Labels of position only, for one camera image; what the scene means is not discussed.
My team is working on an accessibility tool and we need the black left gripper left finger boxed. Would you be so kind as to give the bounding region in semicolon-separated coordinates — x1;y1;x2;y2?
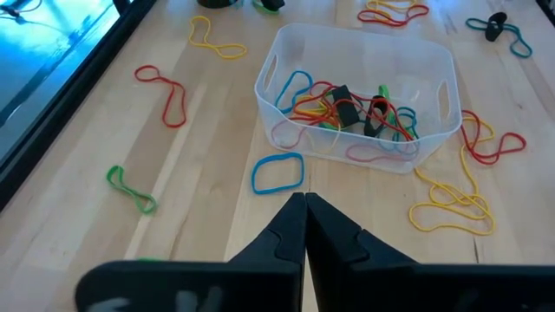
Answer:
75;192;308;312

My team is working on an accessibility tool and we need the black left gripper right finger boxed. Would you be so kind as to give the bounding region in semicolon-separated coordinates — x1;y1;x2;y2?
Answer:
306;192;555;312

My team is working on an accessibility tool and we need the red rubber band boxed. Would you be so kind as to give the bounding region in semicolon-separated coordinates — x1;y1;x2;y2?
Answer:
271;80;365;149
344;95;421;165
460;109;528;166
134;64;188;129
356;3;431;29

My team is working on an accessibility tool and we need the teal rubber band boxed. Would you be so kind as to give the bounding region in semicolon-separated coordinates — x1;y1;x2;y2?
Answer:
465;16;534;59
389;106;421;153

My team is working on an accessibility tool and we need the clear plastic bin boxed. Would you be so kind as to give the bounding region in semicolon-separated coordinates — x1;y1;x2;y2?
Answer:
254;22;463;175

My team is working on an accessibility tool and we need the green plant in black pot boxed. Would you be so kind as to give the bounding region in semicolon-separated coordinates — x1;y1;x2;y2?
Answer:
197;0;238;10

